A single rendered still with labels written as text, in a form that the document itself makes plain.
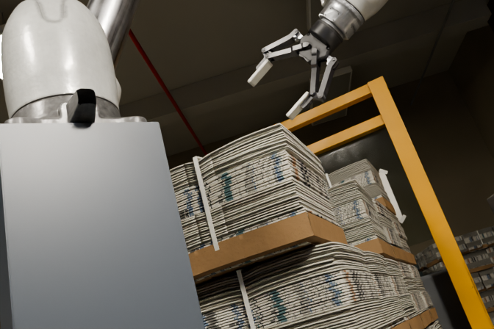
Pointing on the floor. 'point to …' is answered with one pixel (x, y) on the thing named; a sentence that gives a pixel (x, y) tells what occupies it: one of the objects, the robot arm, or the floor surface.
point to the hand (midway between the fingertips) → (272, 96)
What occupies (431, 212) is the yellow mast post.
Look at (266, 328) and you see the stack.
